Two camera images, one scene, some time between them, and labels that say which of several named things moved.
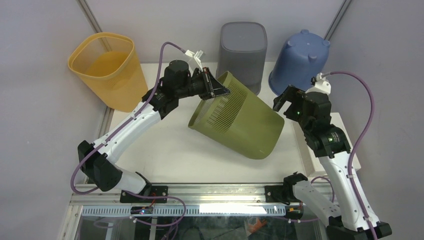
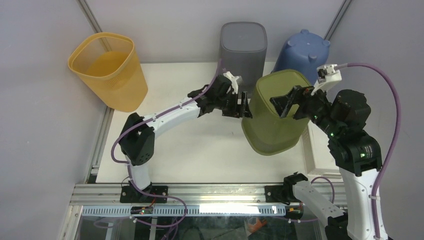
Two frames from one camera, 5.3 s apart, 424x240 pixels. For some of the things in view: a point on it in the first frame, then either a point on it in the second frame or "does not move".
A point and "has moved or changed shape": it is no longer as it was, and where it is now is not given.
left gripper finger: [217, 89] -> [246, 109]
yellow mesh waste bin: [108, 63] does not move
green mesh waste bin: [244, 119] has moved or changed shape
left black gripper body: [200, 85] -> [227, 104]
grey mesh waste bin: [241, 52] does not move
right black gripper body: [295, 109] does not move
